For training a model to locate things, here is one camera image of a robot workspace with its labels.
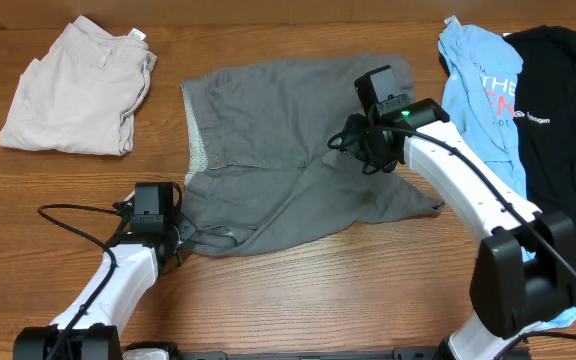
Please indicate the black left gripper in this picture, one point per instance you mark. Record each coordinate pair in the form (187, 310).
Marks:
(186, 227)

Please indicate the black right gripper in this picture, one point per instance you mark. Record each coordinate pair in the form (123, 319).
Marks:
(348, 141)

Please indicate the grey shorts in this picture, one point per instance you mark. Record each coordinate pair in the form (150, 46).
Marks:
(261, 176)

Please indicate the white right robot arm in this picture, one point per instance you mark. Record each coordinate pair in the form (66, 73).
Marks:
(524, 269)

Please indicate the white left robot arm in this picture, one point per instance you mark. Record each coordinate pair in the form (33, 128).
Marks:
(91, 327)

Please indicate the light blue t-shirt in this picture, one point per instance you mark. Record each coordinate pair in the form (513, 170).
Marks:
(479, 97)

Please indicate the folded beige shorts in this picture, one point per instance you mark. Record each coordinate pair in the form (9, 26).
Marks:
(82, 96)

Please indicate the black t-shirt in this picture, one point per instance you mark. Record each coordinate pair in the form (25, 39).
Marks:
(545, 114)

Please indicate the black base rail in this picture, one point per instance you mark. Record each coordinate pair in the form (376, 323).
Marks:
(318, 355)

